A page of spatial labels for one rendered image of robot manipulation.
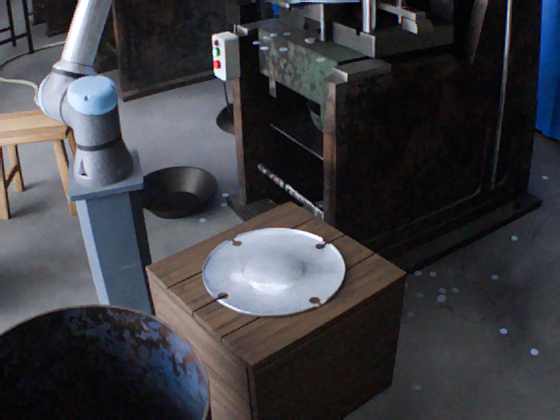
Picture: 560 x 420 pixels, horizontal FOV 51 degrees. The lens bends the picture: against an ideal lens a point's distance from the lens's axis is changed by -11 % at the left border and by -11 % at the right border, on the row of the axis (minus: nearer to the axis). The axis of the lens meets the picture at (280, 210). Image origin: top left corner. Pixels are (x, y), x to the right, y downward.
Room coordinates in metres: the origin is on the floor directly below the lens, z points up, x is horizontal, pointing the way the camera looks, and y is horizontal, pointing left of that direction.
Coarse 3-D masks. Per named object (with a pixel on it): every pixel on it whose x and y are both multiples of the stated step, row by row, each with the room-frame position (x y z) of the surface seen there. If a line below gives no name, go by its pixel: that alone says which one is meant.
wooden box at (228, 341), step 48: (336, 240) 1.16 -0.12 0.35; (192, 288) 1.01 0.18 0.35; (384, 288) 1.00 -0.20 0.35; (192, 336) 0.96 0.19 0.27; (240, 336) 0.87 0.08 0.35; (288, 336) 0.86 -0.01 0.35; (336, 336) 0.91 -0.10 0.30; (384, 336) 1.00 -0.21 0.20; (240, 384) 0.83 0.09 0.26; (288, 384) 0.84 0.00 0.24; (336, 384) 0.92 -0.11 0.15; (384, 384) 1.02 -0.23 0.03
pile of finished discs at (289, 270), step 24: (240, 240) 1.17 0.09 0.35; (264, 240) 1.17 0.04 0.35; (288, 240) 1.17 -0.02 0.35; (312, 240) 1.16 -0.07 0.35; (216, 264) 1.09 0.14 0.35; (240, 264) 1.09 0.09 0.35; (264, 264) 1.08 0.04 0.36; (288, 264) 1.07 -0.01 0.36; (312, 264) 1.08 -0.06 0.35; (336, 264) 1.07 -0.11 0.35; (216, 288) 1.01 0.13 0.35; (240, 288) 1.01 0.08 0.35; (264, 288) 1.00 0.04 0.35; (288, 288) 1.00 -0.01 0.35; (312, 288) 1.00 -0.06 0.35; (336, 288) 0.99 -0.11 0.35; (240, 312) 0.93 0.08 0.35; (264, 312) 0.93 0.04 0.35; (288, 312) 0.93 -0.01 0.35
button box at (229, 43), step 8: (224, 40) 1.78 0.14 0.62; (232, 40) 1.79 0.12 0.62; (224, 48) 1.78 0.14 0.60; (232, 48) 1.79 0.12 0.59; (224, 56) 1.78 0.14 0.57; (232, 56) 1.79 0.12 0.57; (224, 64) 1.78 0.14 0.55; (232, 64) 1.79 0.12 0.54; (216, 72) 1.83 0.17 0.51; (224, 72) 1.78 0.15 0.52; (232, 72) 1.79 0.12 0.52; (224, 80) 1.79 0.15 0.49; (224, 88) 1.85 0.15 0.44
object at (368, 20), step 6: (366, 0) 1.55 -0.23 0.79; (372, 0) 1.55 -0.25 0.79; (366, 6) 1.55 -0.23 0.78; (372, 6) 1.55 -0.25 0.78; (366, 12) 1.55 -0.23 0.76; (372, 12) 1.55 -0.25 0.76; (366, 18) 1.55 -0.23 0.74; (372, 18) 1.55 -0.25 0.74; (366, 24) 1.55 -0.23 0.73; (372, 24) 1.55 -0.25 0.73; (366, 30) 1.55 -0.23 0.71; (372, 30) 1.55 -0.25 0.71
